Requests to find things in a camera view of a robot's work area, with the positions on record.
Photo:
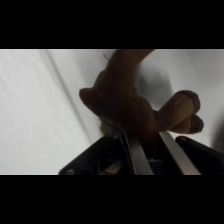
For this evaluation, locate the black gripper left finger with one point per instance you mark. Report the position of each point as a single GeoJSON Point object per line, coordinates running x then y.
{"type": "Point", "coordinates": [137, 156]}

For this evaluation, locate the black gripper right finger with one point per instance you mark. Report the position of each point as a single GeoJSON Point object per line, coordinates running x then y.
{"type": "Point", "coordinates": [178, 155]}

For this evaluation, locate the brown plush deer toy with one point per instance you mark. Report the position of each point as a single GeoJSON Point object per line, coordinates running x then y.
{"type": "Point", "coordinates": [133, 103]}

